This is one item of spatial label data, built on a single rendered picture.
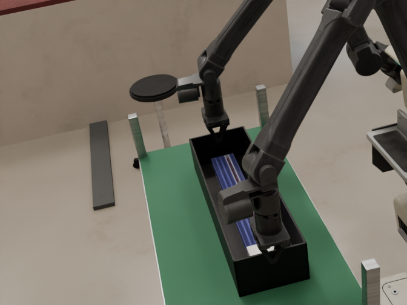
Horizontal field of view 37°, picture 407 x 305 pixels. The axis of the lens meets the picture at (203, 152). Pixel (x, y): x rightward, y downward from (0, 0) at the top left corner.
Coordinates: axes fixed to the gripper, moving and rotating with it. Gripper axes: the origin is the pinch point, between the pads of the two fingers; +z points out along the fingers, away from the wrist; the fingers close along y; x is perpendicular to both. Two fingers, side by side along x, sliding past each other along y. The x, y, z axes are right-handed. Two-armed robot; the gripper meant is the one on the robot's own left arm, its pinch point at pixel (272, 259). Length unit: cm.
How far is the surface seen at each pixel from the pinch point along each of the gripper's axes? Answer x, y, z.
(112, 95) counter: -37, -285, 82
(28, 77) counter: -87, -286, 57
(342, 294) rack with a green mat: 13.4, 7.2, 8.7
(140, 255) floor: -37, -137, 103
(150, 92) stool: -13, -202, 47
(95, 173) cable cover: -55, -219, 100
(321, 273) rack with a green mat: 11.3, -0.6, 8.6
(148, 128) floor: -18, -264, 102
